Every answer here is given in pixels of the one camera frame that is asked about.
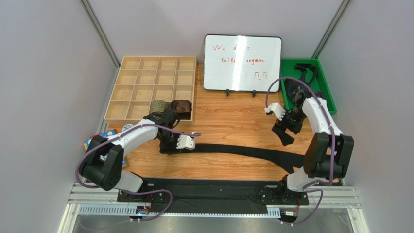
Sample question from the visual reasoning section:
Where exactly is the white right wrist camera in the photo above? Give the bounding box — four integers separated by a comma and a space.
264, 102, 287, 121

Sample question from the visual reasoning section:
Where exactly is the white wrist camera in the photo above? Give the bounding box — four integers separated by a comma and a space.
176, 134, 196, 150
264, 102, 287, 121

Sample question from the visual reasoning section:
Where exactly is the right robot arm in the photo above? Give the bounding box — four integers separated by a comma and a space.
265, 97, 354, 192

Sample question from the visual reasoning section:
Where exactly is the aluminium frame rail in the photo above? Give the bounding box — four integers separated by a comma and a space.
58, 178, 369, 233

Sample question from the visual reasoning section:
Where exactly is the white whiteboard with red writing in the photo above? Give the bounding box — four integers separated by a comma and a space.
203, 34, 282, 92

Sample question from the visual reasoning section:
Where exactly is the green patterned rolled tie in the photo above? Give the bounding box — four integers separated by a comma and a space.
149, 100, 171, 114

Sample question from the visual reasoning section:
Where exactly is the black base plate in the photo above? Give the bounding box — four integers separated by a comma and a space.
117, 178, 310, 214

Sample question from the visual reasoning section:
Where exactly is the wooden compartment organizer box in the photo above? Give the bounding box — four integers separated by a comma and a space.
104, 56, 198, 125

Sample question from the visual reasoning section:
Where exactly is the green plastic bin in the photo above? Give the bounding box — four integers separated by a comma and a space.
280, 58, 337, 115

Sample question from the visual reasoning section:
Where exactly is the black tie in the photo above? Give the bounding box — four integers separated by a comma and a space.
172, 144, 305, 174

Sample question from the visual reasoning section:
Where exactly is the brown red rolled tie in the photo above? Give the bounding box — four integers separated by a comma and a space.
170, 100, 192, 120

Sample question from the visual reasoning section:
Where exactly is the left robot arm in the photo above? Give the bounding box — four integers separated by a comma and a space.
75, 109, 200, 193

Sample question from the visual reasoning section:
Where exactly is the dark striped tie in bin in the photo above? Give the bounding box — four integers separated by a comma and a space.
284, 63, 318, 102

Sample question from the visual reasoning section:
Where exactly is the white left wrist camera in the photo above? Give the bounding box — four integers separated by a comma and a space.
176, 134, 196, 150

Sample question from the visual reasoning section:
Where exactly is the red children's book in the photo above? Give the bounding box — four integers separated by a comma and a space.
83, 128, 119, 152

